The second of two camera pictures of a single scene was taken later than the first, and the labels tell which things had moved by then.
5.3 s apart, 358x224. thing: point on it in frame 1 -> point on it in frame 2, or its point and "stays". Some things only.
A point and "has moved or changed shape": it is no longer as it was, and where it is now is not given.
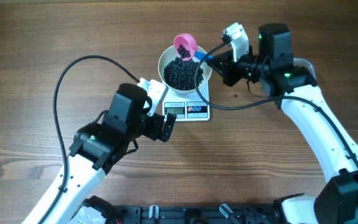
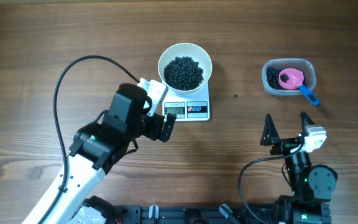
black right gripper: x=227 y=68 -> x=288 y=146
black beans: x=184 y=53 has moved or changed shape
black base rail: x=221 y=214 stays
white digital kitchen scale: x=188 y=107 stays
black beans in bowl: x=179 y=74 stays
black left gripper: x=160 y=127 stays
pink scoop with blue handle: x=190 y=43 has moved or changed shape
